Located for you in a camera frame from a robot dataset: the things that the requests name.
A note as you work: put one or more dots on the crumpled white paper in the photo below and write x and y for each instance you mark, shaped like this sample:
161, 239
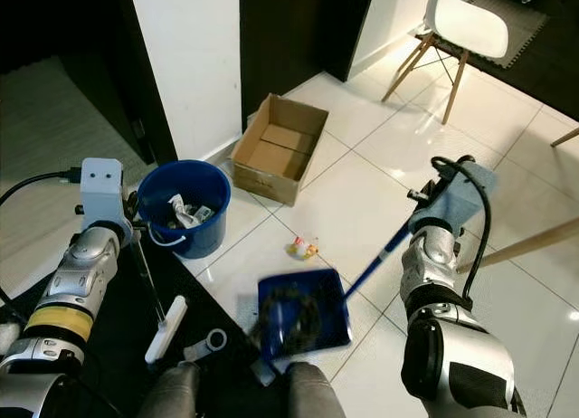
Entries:
179, 210

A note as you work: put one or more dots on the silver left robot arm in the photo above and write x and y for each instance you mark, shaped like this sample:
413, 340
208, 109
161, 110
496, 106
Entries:
86, 264

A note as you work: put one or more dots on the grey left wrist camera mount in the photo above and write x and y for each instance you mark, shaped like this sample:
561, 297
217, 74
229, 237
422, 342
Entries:
101, 187

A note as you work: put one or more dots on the black curved plastic piece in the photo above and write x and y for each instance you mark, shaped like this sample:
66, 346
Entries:
271, 314

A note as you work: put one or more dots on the yellow red snack wrapper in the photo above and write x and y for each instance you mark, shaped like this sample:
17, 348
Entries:
300, 248

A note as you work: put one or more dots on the open cardboard box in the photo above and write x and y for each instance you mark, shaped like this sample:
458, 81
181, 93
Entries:
276, 160

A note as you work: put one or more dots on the dark foam floor mat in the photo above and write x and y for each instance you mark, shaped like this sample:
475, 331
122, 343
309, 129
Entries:
543, 65

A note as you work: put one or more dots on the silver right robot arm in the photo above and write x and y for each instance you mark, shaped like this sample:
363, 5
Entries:
461, 346

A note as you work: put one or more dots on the grey right robot leg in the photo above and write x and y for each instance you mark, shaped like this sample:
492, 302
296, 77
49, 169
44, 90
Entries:
321, 395

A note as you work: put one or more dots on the grey robot leg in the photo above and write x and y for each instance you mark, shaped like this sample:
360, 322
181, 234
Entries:
167, 395
321, 395

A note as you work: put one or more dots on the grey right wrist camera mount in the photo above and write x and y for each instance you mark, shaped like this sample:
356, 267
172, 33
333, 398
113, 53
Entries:
461, 196

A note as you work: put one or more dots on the blue plastic bucket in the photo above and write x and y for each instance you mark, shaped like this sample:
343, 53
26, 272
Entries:
208, 232

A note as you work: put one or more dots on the wooden furniture leg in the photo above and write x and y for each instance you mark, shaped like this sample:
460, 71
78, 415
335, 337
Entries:
525, 244
565, 137

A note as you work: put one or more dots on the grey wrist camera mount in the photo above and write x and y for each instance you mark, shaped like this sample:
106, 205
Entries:
101, 187
461, 196

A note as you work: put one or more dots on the grey left robot leg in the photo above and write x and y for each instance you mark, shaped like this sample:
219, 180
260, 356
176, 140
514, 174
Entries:
167, 395

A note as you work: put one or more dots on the white chair with wooden legs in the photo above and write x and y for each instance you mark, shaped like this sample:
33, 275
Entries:
470, 20

